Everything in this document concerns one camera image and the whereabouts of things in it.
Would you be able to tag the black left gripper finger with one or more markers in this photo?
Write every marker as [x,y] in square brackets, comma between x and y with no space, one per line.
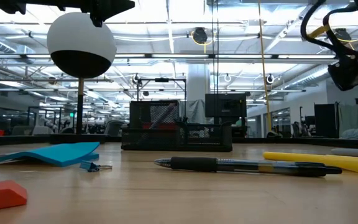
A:
[110,6]

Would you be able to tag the yellow highlighter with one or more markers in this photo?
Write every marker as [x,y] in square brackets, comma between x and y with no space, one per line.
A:
[337,161]

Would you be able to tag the purple pen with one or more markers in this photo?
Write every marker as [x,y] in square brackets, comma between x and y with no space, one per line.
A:
[165,115]

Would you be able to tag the black mesh desk organizer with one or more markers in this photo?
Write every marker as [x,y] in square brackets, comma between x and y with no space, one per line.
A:
[154,140]

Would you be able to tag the blue sticky note pad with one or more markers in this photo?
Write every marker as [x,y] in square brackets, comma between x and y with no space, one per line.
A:
[57,154]

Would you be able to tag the black gel pen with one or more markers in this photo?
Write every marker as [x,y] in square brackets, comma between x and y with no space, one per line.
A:
[194,164]

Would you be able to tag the orange eraser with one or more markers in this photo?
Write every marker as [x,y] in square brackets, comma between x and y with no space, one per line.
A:
[2,196]

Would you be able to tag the black tall cabinet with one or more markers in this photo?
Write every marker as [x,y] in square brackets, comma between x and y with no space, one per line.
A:
[326,121]

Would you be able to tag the black monitor on stand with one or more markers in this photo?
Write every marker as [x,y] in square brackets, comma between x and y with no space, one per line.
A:
[225,105]

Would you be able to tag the blue binder clip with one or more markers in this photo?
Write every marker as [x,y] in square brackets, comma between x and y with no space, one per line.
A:
[89,166]

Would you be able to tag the black background rig frame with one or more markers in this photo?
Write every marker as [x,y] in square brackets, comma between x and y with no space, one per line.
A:
[162,80]

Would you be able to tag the black aluminium table frame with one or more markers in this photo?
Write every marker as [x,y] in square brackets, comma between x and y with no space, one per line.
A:
[291,141]

